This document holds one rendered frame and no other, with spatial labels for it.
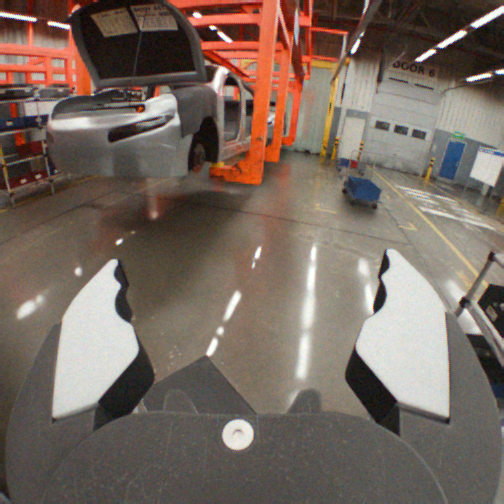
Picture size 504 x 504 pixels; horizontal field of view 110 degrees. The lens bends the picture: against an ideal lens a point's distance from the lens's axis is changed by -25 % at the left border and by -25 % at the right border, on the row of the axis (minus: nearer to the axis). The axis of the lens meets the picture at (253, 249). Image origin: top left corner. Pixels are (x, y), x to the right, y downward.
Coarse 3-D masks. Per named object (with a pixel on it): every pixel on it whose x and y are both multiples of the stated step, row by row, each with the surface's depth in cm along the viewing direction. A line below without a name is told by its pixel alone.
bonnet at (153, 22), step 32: (128, 0) 147; (160, 0) 147; (96, 32) 181; (128, 32) 183; (160, 32) 183; (192, 32) 179; (96, 64) 220; (128, 64) 220; (160, 64) 217; (192, 64) 212
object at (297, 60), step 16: (80, 0) 201; (304, 0) 285; (208, 16) 370; (224, 16) 366; (240, 16) 362; (288, 16) 280; (304, 16) 342; (240, 32) 814; (224, 64) 689; (240, 64) 890
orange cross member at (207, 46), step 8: (208, 48) 375; (216, 48) 373; (224, 48) 371; (232, 48) 369; (240, 48) 366; (248, 48) 364; (256, 48) 362; (280, 48) 354; (280, 56) 366; (280, 64) 373
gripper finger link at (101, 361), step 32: (96, 288) 9; (64, 320) 7; (96, 320) 7; (128, 320) 9; (64, 352) 6; (96, 352) 6; (128, 352) 6; (64, 384) 5; (96, 384) 5; (128, 384) 6; (64, 416) 4
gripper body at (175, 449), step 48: (96, 432) 4; (144, 432) 4; (192, 432) 4; (240, 432) 4; (288, 432) 4; (336, 432) 4; (384, 432) 4; (96, 480) 3; (144, 480) 3; (192, 480) 3; (240, 480) 3; (288, 480) 3; (336, 480) 3; (384, 480) 3; (432, 480) 3
